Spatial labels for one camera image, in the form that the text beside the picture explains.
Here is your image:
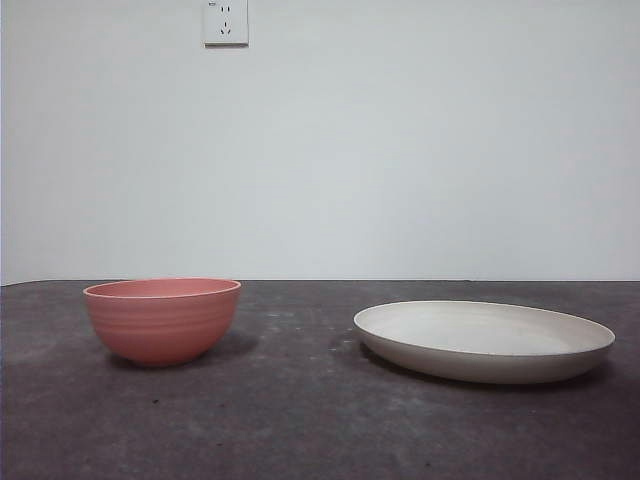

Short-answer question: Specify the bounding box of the red ribbed bowl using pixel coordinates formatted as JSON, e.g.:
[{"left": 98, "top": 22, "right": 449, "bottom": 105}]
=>
[{"left": 83, "top": 277, "right": 242, "bottom": 369}]

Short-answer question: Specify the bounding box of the white round plate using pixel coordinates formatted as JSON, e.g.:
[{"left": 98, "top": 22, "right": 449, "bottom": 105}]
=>
[{"left": 352, "top": 299, "right": 617, "bottom": 385}]

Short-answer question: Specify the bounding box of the white wall socket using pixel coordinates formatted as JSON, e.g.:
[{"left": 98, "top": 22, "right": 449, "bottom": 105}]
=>
[{"left": 203, "top": 0, "right": 250, "bottom": 50}]

